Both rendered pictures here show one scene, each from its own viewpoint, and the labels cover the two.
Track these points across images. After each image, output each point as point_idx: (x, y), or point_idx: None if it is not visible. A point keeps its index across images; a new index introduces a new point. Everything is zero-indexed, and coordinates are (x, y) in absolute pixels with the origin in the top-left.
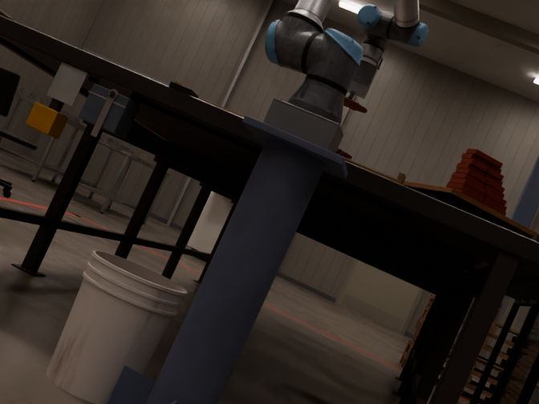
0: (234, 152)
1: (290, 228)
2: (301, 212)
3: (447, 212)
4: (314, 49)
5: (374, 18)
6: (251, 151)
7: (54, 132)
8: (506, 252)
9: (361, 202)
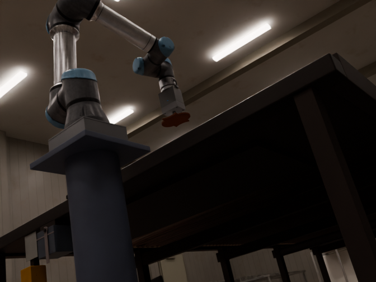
0: (171, 210)
1: (106, 209)
2: (108, 193)
3: (239, 110)
4: (59, 95)
5: (139, 62)
6: (148, 197)
7: (38, 279)
8: (298, 93)
9: (232, 167)
